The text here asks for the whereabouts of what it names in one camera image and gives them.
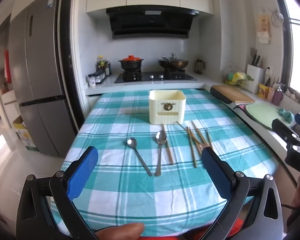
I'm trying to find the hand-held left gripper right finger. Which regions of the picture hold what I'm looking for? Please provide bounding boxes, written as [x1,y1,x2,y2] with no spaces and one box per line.
[201,146,284,240]

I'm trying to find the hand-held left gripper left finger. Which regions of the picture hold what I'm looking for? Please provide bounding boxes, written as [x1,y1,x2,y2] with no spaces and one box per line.
[16,146,100,240]

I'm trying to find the bunch of wooden chopsticks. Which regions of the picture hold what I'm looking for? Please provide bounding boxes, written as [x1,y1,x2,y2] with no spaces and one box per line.
[176,120,208,168]

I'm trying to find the long wooden chopstick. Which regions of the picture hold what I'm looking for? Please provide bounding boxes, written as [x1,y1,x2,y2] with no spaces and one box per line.
[205,129,213,148]
[163,124,174,165]
[161,124,172,165]

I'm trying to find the steel spoon thin handle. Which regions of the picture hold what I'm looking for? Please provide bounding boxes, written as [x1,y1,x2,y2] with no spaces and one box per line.
[126,137,153,177]

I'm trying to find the steel spoon wide handle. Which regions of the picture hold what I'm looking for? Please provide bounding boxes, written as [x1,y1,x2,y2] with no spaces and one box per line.
[154,130,167,177]

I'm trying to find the cream ribbed utensil holder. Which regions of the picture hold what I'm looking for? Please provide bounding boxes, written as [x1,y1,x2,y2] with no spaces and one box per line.
[148,90,186,125]

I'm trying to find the person's left hand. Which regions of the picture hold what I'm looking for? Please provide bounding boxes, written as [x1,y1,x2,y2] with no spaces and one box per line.
[95,223,145,240]

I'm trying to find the teal cloth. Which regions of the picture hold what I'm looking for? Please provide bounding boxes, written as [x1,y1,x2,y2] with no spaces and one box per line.
[276,107,295,124]

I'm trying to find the pale green cutting board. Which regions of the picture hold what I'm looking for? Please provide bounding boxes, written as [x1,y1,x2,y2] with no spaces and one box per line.
[245,103,297,132]

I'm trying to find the purple soap dispenser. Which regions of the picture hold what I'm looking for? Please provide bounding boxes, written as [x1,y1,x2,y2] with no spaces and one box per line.
[272,82,284,105]

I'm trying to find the yellow printed cup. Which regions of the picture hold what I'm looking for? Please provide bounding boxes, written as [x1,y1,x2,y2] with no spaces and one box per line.
[258,84,269,98]

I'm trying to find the pink mat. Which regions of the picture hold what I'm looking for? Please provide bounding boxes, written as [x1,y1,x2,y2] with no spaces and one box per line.
[234,104,253,120]

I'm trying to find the teal checked tablecloth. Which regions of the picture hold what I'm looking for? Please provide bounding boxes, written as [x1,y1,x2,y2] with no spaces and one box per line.
[51,89,279,238]

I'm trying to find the white knife block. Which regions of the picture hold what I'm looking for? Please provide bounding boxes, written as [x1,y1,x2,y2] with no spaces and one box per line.
[246,64,264,94]

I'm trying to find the wooden cutting board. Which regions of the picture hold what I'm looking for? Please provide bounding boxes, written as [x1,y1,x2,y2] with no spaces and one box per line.
[212,84,255,104]

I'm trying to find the cardboard box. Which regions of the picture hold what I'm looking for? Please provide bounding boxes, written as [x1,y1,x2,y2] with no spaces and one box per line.
[13,116,39,152]

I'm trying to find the glass french press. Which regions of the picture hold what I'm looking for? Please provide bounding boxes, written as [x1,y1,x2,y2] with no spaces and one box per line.
[195,58,205,75]

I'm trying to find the dark sauce bottle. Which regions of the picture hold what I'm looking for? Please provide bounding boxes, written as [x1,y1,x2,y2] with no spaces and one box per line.
[104,59,112,77]

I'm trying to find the grey steel refrigerator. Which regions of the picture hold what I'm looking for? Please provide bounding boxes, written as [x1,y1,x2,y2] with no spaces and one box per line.
[9,0,77,157]

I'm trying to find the black gas stove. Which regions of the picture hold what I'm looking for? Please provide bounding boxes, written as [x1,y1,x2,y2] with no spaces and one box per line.
[114,70,197,83]

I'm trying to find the wok with glass lid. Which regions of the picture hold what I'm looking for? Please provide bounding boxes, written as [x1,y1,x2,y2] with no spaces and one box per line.
[157,53,190,71]

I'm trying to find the black clay pot red lid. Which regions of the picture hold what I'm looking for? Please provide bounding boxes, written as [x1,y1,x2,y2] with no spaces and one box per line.
[119,55,144,71]

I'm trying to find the black range hood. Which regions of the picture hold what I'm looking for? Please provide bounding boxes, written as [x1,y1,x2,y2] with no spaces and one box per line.
[106,7,200,40]

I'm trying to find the wall hanging paper bag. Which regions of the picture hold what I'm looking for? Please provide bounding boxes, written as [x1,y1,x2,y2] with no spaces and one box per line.
[257,12,272,44]

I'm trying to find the wire wall rack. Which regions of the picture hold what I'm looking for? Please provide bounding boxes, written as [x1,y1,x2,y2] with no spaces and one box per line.
[268,8,284,27]

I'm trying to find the black door frame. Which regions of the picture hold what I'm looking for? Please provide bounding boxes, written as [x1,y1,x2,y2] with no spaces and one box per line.
[61,0,84,130]

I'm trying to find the red wall hanging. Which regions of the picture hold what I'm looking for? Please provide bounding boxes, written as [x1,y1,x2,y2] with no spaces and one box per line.
[4,49,12,80]

